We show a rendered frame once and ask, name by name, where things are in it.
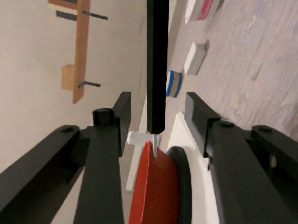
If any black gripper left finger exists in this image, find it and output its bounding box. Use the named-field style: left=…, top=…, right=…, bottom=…
left=0, top=92, right=131, bottom=224

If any red frying pan with black handle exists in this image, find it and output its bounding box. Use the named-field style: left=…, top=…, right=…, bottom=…
left=128, top=21, right=179, bottom=224

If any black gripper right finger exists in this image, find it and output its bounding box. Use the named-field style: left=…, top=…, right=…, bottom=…
left=184, top=92, right=298, bottom=224

